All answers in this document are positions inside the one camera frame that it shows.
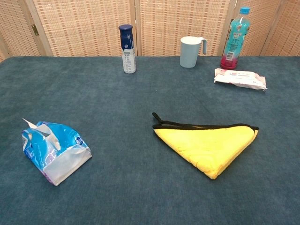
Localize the blue plastic tissue pack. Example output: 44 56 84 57
22 120 93 186

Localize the blue tablecloth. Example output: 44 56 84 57
0 56 300 225

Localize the blue and white spray can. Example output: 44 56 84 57
118 24 137 74

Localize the yellow cloth with black edging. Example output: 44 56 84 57
152 112 259 180

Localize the light blue plastic mug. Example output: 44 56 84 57
180 36 208 68

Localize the woven folding screen panel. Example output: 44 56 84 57
0 0 45 62
217 0 285 57
260 0 300 57
25 0 137 57
135 0 236 57

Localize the pink wet wipes pack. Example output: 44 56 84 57
213 67 268 91

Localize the drink bottle with blue cap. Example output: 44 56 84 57
219 6 252 70

